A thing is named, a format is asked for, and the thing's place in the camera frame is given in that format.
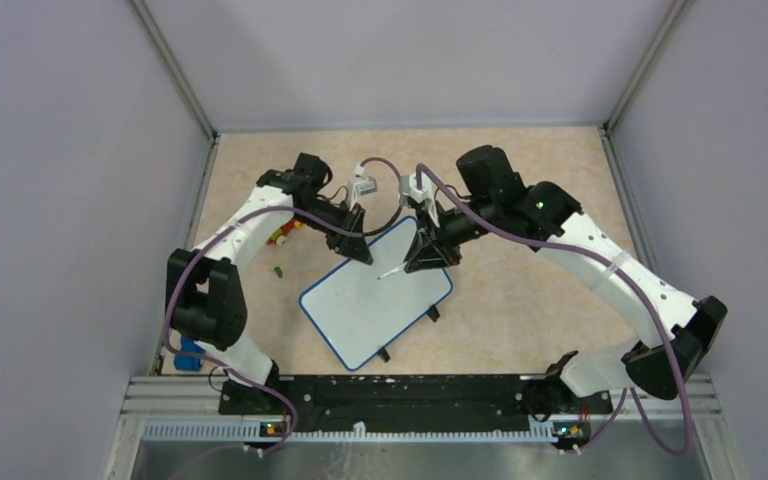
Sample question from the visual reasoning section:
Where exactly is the colourful toy brick car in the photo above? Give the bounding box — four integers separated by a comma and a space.
267, 220, 304, 246

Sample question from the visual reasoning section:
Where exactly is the purple cable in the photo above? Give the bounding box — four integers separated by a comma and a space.
413, 164, 695, 458
162, 156, 405, 457

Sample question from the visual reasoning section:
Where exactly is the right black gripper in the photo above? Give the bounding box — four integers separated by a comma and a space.
404, 196, 498, 272

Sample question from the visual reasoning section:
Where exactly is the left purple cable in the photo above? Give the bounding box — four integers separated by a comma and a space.
162, 156, 405, 457

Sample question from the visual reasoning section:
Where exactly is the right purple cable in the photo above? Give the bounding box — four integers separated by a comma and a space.
413, 164, 695, 458

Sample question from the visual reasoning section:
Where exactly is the blue-framed whiteboard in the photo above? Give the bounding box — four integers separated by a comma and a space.
299, 216, 454, 372

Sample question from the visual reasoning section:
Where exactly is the white cable duct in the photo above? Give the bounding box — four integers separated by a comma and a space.
142, 420, 558, 443

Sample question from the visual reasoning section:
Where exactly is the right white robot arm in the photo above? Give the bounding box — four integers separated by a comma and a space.
399, 145, 727, 412

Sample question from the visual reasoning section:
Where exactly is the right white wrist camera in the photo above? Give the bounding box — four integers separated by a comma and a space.
399, 172, 440, 227

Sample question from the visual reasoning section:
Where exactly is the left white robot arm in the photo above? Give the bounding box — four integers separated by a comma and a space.
164, 153, 373, 414

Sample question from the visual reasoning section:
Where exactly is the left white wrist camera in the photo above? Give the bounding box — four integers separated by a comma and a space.
346, 176, 378, 209

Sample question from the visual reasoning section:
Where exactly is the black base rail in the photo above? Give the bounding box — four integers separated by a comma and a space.
218, 374, 613, 433

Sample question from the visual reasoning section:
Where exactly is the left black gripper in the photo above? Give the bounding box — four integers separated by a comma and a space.
295, 197, 373, 264

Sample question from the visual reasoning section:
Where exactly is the green whiteboard marker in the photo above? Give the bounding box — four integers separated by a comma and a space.
376, 262, 407, 280

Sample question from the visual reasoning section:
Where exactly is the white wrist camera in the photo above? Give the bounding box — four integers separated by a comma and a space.
399, 172, 440, 227
346, 176, 378, 209

